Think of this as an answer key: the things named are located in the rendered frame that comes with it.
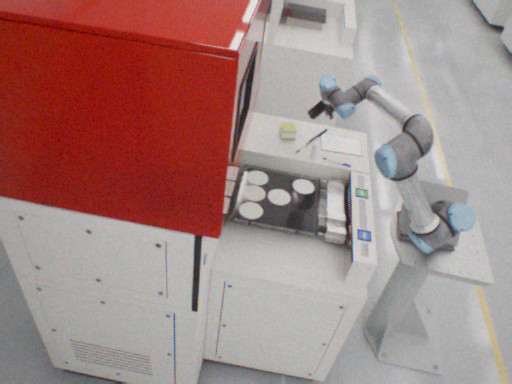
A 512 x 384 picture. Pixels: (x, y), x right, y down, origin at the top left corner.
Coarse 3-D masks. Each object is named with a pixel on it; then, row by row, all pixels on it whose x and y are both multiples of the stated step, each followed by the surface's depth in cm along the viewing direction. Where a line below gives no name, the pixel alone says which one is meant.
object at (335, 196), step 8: (328, 192) 207; (336, 192) 208; (328, 200) 203; (336, 200) 204; (328, 208) 199; (336, 208) 200; (328, 224) 192; (328, 240) 187; (336, 240) 187; (344, 240) 186
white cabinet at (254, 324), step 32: (224, 288) 182; (256, 288) 178; (288, 288) 175; (224, 320) 196; (256, 320) 193; (288, 320) 189; (320, 320) 186; (352, 320) 183; (224, 352) 216; (256, 352) 211; (288, 352) 207; (320, 352) 203
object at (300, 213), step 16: (272, 176) 208; (288, 176) 209; (240, 192) 197; (288, 192) 201; (272, 208) 192; (288, 208) 193; (304, 208) 194; (272, 224) 185; (288, 224) 186; (304, 224) 187
